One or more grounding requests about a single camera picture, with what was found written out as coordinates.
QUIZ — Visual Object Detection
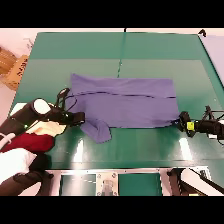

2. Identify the purple shirt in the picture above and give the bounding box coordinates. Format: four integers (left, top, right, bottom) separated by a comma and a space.
64, 72, 181, 145

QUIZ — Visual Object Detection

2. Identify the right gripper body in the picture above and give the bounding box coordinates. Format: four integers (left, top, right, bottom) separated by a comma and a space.
177, 111, 198, 138

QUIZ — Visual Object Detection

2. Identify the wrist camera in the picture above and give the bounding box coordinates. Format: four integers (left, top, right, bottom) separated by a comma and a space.
202, 105, 224, 123
55, 87, 78, 113

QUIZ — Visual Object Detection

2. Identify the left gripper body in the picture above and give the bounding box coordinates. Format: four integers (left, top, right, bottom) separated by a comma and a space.
61, 111, 86, 127

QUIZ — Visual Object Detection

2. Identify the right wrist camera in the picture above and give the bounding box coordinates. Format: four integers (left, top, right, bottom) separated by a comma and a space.
202, 105, 224, 123

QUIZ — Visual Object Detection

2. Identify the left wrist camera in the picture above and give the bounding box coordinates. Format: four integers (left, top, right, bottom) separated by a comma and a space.
55, 87, 78, 113

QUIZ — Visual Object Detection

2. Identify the red garment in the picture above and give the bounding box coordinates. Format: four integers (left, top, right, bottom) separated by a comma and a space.
1, 132, 56, 155

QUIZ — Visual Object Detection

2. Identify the silver frame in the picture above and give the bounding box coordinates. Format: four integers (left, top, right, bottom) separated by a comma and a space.
45, 167, 212, 197

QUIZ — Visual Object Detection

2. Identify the cream garment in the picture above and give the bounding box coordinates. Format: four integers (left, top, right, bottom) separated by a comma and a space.
32, 120, 68, 136

